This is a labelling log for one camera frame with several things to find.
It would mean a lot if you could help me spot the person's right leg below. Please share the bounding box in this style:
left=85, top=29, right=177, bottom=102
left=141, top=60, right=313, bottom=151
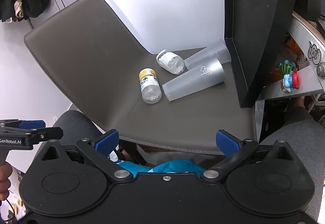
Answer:
left=256, top=107, right=325, bottom=224

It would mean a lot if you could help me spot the person's left leg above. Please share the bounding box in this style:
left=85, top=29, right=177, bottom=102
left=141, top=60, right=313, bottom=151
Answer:
left=52, top=110, right=107, bottom=149

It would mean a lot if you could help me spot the white label plastic bottle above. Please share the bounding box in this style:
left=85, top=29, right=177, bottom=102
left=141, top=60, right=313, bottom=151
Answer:
left=156, top=49, right=185, bottom=75

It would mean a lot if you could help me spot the black outline sticker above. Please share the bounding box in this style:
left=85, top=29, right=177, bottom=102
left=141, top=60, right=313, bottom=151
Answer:
left=307, top=40, right=321, bottom=65

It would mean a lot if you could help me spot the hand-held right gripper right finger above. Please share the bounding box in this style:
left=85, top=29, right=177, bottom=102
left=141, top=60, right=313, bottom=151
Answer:
left=202, top=129, right=293, bottom=181

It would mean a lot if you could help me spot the teal cloth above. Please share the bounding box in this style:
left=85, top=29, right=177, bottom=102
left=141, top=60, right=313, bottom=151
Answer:
left=116, top=159, right=208, bottom=179

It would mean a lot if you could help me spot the yellow label plastic bottle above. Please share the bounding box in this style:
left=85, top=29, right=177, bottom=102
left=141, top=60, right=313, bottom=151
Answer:
left=138, top=68, right=162, bottom=104

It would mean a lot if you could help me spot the grey leather chair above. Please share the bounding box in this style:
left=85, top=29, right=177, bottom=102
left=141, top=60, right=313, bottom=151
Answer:
left=24, top=0, right=257, bottom=156

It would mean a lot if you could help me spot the grey desk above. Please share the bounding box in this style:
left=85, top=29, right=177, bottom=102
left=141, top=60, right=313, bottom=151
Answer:
left=256, top=11, right=325, bottom=101

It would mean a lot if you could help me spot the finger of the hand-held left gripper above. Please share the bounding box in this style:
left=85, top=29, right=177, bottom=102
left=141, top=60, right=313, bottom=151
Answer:
left=0, top=127, right=64, bottom=142
left=0, top=119, right=46, bottom=129

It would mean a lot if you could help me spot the black cabinet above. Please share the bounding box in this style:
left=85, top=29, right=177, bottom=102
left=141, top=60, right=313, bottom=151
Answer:
left=222, top=0, right=303, bottom=108

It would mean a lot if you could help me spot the green striped toy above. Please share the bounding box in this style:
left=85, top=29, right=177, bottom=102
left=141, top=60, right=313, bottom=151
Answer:
left=279, top=60, right=297, bottom=75

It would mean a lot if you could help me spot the blue and red toy figure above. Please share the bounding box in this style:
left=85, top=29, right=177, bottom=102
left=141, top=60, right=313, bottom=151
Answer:
left=281, top=70, right=300, bottom=94

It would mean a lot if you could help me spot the frosted plastic cup with logo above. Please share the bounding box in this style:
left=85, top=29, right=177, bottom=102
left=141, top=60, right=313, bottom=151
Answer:
left=162, top=58, right=226, bottom=102

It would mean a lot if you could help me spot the black cable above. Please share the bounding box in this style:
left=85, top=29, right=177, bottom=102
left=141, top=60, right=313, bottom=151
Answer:
left=0, top=197, right=17, bottom=222

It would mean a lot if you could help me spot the beige cloth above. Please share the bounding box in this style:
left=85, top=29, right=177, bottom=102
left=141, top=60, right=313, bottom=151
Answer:
left=14, top=0, right=26, bottom=18

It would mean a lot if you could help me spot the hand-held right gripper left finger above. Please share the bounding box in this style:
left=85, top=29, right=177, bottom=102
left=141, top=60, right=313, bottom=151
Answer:
left=37, top=129, right=134, bottom=181

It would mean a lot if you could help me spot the plain frosted plastic cup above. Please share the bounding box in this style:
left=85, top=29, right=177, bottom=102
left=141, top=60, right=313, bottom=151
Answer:
left=184, top=39, right=231, bottom=71

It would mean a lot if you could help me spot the person's leg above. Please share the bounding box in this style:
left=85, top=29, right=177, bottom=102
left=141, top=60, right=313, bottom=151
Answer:
left=256, top=107, right=325, bottom=224
left=52, top=110, right=107, bottom=149

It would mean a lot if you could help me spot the person's left hand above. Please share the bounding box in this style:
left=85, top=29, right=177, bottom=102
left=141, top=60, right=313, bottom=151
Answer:
left=0, top=162, right=13, bottom=201

